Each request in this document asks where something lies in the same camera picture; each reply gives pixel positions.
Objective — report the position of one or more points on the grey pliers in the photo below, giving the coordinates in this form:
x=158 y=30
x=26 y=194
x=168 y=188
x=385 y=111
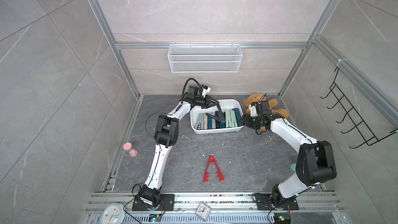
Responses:
x=200 y=124
x=213 y=124

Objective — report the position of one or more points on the aluminium frame rail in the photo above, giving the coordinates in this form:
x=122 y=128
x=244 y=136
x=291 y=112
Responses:
x=98 y=13

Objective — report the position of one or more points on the beige wooden pliers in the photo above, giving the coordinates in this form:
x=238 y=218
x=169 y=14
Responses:
x=205 y=121

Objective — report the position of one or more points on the light green pliers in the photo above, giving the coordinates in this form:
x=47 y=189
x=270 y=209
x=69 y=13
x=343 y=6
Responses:
x=228 y=122
x=233 y=119

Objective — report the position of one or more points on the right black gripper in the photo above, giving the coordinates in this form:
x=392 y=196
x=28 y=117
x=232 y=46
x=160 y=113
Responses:
x=246 y=121

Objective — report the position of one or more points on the dark teal pliers floor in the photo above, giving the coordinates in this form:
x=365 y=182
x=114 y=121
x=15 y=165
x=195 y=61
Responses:
x=237 y=116

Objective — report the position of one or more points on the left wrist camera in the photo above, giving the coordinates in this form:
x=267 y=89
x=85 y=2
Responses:
x=204 y=90

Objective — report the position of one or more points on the red pliers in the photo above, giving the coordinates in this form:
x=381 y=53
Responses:
x=212 y=168

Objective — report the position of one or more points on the round white clock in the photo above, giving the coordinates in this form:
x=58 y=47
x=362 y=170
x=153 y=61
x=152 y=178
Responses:
x=113 y=214

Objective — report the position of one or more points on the brown teddy bear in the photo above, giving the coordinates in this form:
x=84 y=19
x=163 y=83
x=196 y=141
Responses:
x=273 y=103

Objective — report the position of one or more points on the black wall hook rack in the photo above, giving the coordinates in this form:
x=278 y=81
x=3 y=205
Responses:
x=352 y=115

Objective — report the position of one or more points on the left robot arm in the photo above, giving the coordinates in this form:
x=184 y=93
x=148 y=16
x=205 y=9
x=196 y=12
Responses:
x=166 y=136

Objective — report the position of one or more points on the white wire mesh basket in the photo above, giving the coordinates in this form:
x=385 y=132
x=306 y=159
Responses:
x=216 y=58

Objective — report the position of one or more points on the small square clock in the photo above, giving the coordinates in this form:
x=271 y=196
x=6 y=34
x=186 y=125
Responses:
x=203 y=211

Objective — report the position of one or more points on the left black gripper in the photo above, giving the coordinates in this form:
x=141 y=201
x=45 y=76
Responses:
x=208 y=101

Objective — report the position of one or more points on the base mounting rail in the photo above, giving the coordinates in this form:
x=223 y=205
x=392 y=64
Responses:
x=226 y=208

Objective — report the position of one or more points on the white storage box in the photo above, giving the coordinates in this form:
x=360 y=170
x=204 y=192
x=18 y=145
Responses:
x=197 y=115

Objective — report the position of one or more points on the pink sand timer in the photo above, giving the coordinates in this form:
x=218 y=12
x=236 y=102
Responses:
x=130 y=150

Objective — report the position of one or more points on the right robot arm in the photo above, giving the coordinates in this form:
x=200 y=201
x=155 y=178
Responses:
x=315 y=159

